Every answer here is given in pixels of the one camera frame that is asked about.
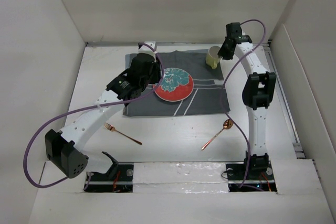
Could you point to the red and teal plate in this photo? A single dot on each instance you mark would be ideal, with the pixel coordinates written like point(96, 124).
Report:
point(177, 85)

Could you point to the copper spoon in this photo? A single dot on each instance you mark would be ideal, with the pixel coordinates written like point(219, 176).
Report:
point(226, 126)

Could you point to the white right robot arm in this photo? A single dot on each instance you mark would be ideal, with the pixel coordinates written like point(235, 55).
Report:
point(257, 94)

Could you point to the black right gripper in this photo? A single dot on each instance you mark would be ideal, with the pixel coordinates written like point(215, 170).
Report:
point(227, 56)

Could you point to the grey striped cloth placemat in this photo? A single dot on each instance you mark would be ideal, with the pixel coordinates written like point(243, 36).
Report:
point(207, 96)

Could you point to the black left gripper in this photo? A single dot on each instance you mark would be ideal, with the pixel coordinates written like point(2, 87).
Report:
point(156, 78)

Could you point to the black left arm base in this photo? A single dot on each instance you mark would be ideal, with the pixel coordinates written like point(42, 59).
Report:
point(120, 182)

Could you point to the copper fork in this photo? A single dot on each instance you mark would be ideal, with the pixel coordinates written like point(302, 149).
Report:
point(113, 129)

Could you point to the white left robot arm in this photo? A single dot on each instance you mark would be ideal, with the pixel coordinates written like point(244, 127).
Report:
point(65, 147)

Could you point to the pale yellow mug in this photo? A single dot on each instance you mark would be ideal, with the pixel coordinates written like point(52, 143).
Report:
point(212, 58)

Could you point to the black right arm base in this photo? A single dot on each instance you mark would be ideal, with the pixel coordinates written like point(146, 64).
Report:
point(234, 174)

